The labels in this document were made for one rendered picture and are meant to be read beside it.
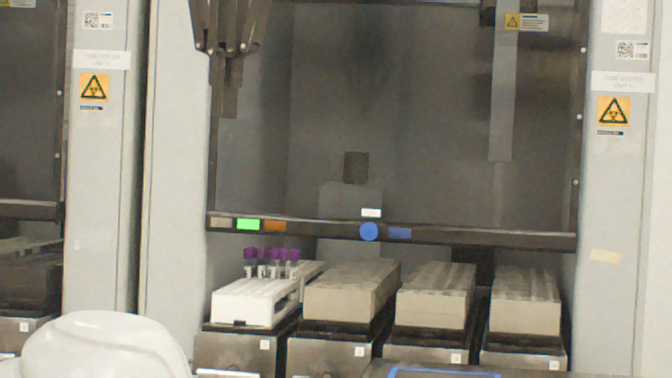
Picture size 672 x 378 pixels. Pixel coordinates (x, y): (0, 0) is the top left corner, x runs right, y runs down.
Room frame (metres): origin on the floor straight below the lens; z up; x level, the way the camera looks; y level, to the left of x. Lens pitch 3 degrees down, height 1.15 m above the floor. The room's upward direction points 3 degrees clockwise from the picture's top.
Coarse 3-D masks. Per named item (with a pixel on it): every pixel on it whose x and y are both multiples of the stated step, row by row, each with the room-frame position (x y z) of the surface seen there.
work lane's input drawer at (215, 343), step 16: (240, 320) 2.11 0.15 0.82; (288, 320) 2.24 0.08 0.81; (208, 336) 2.09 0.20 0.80; (224, 336) 2.08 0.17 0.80; (240, 336) 2.08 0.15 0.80; (256, 336) 2.08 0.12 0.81; (272, 336) 2.08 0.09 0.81; (208, 352) 2.09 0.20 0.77; (224, 352) 2.08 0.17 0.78; (240, 352) 2.08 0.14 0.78; (256, 352) 2.07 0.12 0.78; (272, 352) 2.07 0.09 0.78; (208, 368) 2.07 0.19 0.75; (224, 368) 2.08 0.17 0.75; (240, 368) 2.08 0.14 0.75; (256, 368) 2.07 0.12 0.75; (272, 368) 2.07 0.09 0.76
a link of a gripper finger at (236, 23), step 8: (232, 0) 1.47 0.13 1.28; (240, 0) 1.47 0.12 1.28; (248, 0) 1.48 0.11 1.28; (232, 8) 1.47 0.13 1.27; (240, 8) 1.47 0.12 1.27; (248, 8) 1.48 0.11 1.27; (232, 16) 1.47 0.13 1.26; (240, 16) 1.47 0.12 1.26; (232, 24) 1.47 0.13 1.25; (240, 24) 1.47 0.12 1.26; (232, 32) 1.47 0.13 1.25; (240, 32) 1.47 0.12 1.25; (232, 40) 1.47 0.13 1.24; (240, 40) 1.47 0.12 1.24; (232, 48) 1.47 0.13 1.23; (232, 56) 1.47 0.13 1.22
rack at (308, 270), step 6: (288, 264) 2.63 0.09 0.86; (300, 264) 2.63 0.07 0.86; (306, 264) 2.65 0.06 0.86; (312, 264) 2.64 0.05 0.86; (318, 264) 2.65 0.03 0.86; (324, 264) 2.69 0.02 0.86; (276, 270) 2.51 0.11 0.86; (288, 270) 2.51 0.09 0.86; (300, 270) 2.52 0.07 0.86; (306, 270) 2.54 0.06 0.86; (312, 270) 2.54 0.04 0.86; (318, 270) 2.61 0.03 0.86; (324, 270) 2.69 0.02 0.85; (300, 276) 2.43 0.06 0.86; (306, 276) 2.46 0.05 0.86; (312, 276) 2.53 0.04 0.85; (318, 276) 2.70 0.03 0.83; (300, 282) 2.42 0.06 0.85; (306, 282) 2.63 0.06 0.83; (300, 288) 2.42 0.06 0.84; (300, 294) 2.42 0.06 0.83; (300, 300) 2.42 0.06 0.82
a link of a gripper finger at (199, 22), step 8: (192, 0) 1.50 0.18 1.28; (200, 0) 1.50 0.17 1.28; (192, 8) 1.49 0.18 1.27; (200, 8) 1.50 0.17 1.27; (208, 8) 1.51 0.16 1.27; (192, 16) 1.49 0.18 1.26; (200, 16) 1.49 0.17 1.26; (208, 16) 1.51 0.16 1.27; (192, 24) 1.49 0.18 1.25; (200, 24) 1.49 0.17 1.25; (200, 32) 1.49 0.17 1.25; (200, 40) 1.49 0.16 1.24; (200, 48) 1.49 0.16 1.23
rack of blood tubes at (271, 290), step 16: (224, 288) 2.19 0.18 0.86; (240, 288) 2.21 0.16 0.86; (256, 288) 2.21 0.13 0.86; (272, 288) 2.22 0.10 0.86; (288, 288) 2.27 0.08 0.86; (224, 304) 2.12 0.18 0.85; (240, 304) 2.12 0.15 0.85; (256, 304) 2.11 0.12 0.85; (272, 304) 2.12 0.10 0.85; (288, 304) 2.30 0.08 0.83; (224, 320) 2.12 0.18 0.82; (256, 320) 2.11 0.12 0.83; (272, 320) 2.13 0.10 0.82
